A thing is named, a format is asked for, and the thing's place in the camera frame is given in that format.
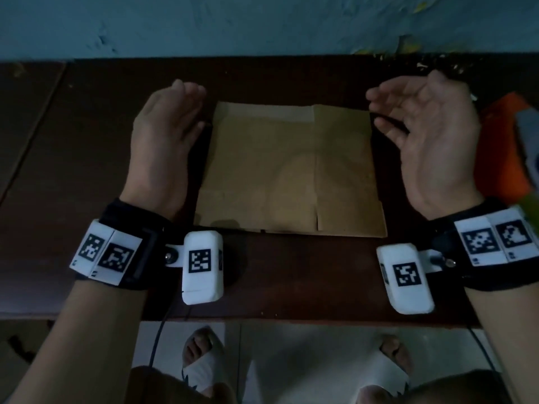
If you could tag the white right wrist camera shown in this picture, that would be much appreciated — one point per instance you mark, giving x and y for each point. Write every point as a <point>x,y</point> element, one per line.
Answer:
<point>410,296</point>

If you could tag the orange tape dispenser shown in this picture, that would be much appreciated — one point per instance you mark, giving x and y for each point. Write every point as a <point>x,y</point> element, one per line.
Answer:
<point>497,151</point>

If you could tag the person's right forearm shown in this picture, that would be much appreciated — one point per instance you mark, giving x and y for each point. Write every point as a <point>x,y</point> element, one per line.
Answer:
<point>509,340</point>

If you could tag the person's right leg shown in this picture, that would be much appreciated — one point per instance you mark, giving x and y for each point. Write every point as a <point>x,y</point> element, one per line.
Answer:
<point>455,389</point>

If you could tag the black right wristband with markers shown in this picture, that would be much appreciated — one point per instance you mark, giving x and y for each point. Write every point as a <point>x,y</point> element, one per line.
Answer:
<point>484,265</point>

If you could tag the brown cardboard box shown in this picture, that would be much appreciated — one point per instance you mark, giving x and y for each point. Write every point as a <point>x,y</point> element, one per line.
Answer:
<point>286,172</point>

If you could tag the person's left leg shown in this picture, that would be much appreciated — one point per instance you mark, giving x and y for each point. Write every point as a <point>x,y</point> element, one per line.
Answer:
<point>168,389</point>

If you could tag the black wristband with markers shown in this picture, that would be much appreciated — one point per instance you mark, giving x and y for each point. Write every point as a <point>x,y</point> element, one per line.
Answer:
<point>139,248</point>
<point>484,265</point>

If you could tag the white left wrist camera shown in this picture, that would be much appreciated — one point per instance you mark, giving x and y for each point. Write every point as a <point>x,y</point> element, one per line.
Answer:
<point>202,286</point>

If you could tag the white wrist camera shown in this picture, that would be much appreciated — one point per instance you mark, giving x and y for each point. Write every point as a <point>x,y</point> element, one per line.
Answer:
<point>410,296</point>
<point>202,286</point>

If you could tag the person's white sandal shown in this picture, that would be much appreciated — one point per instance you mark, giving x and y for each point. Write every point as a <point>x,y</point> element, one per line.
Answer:
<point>202,368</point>
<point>385,372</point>

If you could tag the person's right hand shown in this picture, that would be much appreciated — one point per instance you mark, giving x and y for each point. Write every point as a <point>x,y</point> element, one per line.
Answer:
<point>442,155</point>

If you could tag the person's left white sandal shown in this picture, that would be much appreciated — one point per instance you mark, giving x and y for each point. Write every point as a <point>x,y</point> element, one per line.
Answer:
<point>202,368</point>

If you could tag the black left wristband with markers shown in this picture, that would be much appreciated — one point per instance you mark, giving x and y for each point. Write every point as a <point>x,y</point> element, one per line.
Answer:
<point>139,248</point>

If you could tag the person's leg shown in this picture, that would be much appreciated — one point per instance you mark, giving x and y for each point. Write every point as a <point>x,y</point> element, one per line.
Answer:
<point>455,389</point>
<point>168,389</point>

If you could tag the person's right white sandal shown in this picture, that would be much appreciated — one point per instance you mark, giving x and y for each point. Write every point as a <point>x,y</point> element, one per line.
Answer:
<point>385,372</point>

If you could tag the person's left forearm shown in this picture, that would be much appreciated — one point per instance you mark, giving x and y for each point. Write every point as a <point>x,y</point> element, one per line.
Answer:
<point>84,345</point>

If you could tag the person's left hand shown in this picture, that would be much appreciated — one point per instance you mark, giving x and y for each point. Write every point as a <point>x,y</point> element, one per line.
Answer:
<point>160,147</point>

